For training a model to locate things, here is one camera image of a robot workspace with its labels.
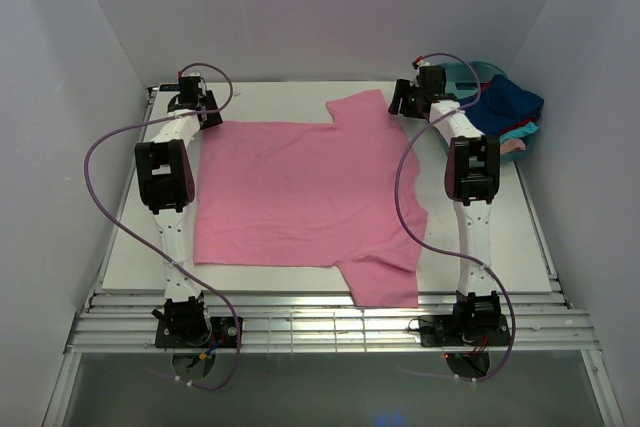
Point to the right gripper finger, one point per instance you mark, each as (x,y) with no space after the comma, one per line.
(399,102)
(416,108)

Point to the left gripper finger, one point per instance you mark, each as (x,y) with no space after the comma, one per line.
(209,120)
(209,107)

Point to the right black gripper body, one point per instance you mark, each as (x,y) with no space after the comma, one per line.
(400,103)

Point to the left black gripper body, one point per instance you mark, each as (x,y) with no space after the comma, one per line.
(210,110)

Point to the pink t shirt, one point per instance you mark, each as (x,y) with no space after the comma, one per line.
(338,194)

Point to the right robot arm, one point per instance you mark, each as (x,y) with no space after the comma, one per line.
(471,182)

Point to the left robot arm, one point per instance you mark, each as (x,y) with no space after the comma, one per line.
(167,188)

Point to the blue label sticker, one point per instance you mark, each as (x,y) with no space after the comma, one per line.
(169,87)

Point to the teal plastic laundry basket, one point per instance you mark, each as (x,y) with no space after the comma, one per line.
(496,106)

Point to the dark blue t shirt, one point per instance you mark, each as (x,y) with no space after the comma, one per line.
(505,107)

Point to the light pink garment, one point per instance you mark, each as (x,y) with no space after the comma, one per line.
(512,145)

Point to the turquoise garment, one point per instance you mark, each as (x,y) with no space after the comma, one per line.
(521,132)

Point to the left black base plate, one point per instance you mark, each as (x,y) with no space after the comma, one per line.
(217,330)

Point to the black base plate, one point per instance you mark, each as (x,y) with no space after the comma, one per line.
(445,331)
(217,330)

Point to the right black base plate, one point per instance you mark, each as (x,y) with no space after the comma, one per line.
(445,331)

